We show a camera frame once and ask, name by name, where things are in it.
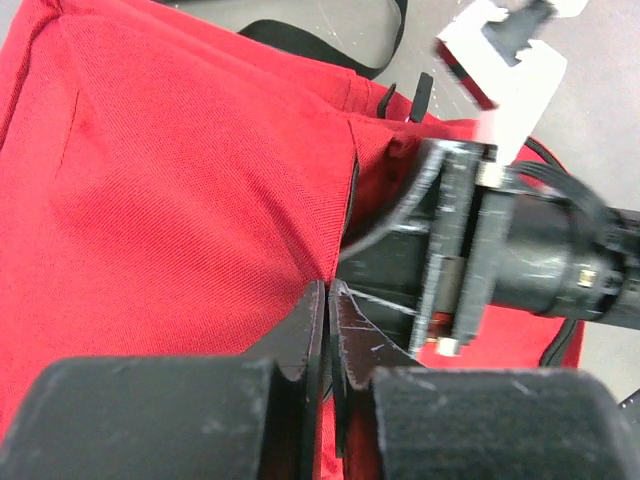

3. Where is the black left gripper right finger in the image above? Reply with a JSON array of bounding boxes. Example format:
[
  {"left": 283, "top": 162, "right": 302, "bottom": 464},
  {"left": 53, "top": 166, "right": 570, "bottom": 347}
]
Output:
[{"left": 328, "top": 281, "right": 639, "bottom": 479}]

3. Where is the red student backpack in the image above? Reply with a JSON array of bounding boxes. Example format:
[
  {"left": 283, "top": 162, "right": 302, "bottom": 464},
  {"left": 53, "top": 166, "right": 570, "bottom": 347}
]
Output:
[{"left": 0, "top": 0, "right": 586, "bottom": 480}]

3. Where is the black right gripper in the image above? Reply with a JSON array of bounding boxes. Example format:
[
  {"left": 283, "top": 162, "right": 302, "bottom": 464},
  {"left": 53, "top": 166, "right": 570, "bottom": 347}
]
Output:
[{"left": 337, "top": 142, "right": 513, "bottom": 356}]

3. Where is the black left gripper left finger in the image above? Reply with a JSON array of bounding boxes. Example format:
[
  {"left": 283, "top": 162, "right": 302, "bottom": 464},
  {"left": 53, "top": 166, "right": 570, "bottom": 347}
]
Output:
[{"left": 1, "top": 281, "right": 325, "bottom": 479}]

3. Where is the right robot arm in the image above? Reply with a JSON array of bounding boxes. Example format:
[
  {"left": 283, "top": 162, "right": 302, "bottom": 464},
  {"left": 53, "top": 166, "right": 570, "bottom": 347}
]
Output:
[{"left": 338, "top": 139, "right": 639, "bottom": 356}]

